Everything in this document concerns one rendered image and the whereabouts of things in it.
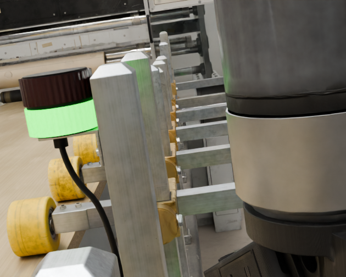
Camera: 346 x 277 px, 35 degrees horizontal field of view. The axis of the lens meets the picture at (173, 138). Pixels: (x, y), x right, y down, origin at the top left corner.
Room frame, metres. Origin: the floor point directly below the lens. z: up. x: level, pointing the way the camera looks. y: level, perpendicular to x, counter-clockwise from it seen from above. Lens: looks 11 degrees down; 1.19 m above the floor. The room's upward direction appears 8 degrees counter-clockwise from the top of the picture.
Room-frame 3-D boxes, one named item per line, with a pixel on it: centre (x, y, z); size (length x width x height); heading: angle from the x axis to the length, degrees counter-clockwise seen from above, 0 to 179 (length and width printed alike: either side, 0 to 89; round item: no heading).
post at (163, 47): (2.21, -0.02, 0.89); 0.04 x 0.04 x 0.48; 88
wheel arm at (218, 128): (1.25, -0.05, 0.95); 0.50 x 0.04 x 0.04; 88
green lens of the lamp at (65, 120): (0.46, 0.09, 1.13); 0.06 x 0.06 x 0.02
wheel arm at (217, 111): (1.49, -0.06, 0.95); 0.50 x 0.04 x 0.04; 88
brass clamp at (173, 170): (0.98, 0.02, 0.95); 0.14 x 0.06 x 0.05; 178
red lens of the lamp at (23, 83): (0.46, 0.09, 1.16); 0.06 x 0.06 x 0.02
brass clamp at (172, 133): (1.23, 0.02, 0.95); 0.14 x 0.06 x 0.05; 178
